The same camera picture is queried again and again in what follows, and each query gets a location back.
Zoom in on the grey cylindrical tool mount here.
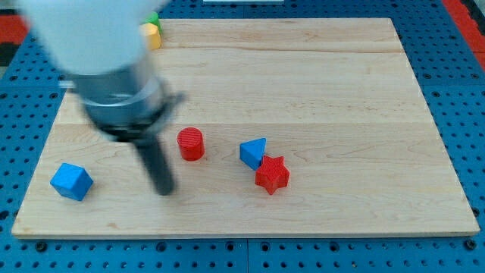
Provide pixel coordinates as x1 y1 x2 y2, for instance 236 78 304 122
67 53 186 142

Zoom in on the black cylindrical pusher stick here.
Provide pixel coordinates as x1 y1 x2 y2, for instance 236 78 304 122
133 135 175 196

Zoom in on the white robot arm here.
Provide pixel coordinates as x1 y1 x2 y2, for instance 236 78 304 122
17 0 184 196

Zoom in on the red star block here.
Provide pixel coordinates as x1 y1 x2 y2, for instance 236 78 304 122
255 155 290 195

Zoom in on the red cylinder block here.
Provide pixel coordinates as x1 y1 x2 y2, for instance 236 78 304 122
177 127 205 161

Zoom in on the yellow block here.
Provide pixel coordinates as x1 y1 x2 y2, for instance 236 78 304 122
139 23 162 50

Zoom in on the blue cube block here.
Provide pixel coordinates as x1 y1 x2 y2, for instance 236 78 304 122
50 163 93 201

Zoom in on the green block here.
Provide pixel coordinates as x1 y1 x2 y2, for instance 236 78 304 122
144 11 162 34

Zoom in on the blue triangle block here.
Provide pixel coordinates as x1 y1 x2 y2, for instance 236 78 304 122
239 138 267 171

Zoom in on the wooden board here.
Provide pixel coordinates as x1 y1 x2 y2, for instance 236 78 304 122
11 18 480 240

